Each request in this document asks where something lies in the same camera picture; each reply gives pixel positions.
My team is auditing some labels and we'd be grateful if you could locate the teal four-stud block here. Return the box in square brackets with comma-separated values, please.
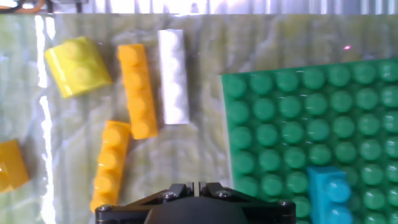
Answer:
[306, 166, 354, 224]

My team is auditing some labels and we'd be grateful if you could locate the yellow-orange four-stud block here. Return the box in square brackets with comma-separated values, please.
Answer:
[117, 43, 159, 140]
[89, 120, 131, 214]

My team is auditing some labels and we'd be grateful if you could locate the white four-stud block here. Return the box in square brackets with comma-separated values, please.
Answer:
[157, 29, 190, 125]

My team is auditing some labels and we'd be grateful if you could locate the green studded baseplate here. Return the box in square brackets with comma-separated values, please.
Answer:
[220, 58, 398, 224]

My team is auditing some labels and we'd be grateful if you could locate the lime yellow square block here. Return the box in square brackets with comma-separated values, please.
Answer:
[43, 35, 113, 99]

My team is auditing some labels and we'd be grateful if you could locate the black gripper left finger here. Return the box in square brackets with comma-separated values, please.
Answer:
[95, 182, 198, 224]

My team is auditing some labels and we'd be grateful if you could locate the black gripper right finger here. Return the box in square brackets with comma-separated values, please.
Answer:
[198, 182, 297, 224]

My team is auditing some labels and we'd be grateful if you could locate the yellow-orange two-stud block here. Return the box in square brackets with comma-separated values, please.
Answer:
[0, 139, 31, 194]

